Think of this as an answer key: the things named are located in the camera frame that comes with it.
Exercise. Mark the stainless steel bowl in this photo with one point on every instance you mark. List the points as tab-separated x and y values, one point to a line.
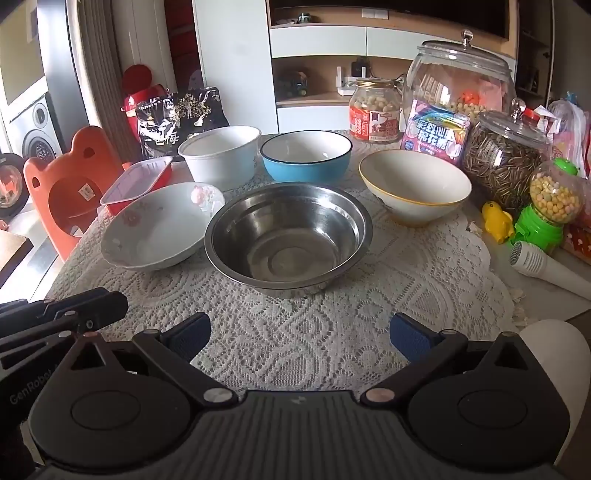
289	239

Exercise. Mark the white microphone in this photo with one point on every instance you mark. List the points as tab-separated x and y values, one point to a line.
529	260

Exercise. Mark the green toy tractor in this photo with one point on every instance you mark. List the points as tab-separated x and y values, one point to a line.
292	84

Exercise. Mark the glass sunflower seed jar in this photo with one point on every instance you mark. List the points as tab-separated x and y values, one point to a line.
501	154

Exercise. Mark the green candy dispenser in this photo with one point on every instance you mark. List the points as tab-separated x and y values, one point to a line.
557	197

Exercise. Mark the orange bear-shaped chair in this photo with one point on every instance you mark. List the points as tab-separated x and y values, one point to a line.
66	192

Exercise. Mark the black television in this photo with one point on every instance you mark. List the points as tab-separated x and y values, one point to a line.
491	16

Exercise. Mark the white wifi router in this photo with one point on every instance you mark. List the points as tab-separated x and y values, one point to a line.
346	85

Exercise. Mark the large glass peanut jar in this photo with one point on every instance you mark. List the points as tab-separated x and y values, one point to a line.
458	77

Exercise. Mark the white gold-rimmed bowl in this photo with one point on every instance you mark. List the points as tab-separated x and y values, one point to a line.
415	188

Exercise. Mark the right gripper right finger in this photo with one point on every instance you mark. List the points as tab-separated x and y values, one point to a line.
427	352

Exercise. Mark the round black fan heater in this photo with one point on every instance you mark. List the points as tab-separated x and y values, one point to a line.
13	189

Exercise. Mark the white speaker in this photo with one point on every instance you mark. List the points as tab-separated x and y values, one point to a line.
29	124

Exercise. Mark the pink marshmallow bag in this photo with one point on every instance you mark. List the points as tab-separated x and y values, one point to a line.
436	131

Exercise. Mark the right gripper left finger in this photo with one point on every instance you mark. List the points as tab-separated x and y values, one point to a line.
169	353

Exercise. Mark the red trash bin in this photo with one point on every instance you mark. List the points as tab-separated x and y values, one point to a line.
138	87

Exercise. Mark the white wood tv cabinet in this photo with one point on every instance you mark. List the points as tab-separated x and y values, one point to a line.
244	46

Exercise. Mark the red white plastic tray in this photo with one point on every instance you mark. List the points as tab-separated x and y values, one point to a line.
136	181

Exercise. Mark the small peanut jar gold lid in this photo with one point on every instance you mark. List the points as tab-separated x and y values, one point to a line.
374	111

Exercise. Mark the tall white bowl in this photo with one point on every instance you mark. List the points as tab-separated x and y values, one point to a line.
224	157

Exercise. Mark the yellow rubber duck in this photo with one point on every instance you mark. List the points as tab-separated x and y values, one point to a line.
498	223

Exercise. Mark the black snack bag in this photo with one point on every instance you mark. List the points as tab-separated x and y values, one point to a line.
167	121

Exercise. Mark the blue enamel bowl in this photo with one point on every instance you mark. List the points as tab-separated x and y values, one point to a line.
309	156

